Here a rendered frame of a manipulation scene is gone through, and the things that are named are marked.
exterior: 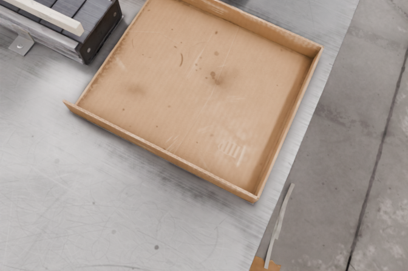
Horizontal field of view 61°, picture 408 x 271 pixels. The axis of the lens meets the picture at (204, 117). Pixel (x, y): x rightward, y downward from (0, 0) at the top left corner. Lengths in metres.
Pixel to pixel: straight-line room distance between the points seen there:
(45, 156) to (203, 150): 0.23
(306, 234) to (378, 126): 0.55
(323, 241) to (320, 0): 0.96
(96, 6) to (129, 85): 0.13
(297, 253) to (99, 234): 0.98
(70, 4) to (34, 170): 0.25
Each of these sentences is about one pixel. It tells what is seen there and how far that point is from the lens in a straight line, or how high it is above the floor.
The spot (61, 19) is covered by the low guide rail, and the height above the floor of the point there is 0.91.
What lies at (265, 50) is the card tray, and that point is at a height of 0.83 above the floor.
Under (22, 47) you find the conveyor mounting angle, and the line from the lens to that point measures 0.63.
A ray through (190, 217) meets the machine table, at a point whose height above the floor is 0.83.
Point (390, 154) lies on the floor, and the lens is 1.59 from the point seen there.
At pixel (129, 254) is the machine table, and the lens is 0.50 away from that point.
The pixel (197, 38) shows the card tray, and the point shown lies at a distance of 0.58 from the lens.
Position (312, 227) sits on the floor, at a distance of 1.40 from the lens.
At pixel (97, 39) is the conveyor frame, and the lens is 0.58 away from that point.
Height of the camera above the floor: 1.32
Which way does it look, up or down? 69 degrees down
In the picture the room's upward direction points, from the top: 8 degrees clockwise
